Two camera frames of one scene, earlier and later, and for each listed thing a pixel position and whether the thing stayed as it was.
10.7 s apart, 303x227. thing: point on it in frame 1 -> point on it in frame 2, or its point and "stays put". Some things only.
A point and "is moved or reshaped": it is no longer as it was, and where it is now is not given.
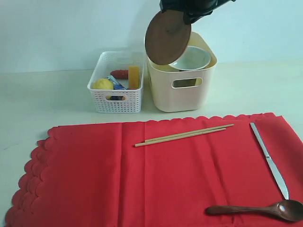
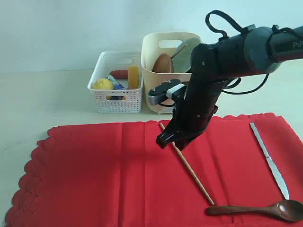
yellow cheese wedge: x=134 y=77 stays put
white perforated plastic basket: x=116 y=100 stays put
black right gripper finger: x=191 y=16 -> x=166 y=137
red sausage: x=120 y=74 stays put
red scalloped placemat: x=157 y=173 stays put
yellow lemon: x=102 y=83 stays put
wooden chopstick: x=178 y=137 -> x=189 y=168
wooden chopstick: x=189 y=133 -> x=178 y=51
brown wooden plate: x=167 y=37 -> x=164 y=64
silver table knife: x=272 y=165 stays put
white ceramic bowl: x=194 y=58 is moved or reshaped
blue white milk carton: x=116 y=85 stays put
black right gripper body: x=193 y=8 -> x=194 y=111
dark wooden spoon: x=289 y=210 stays put
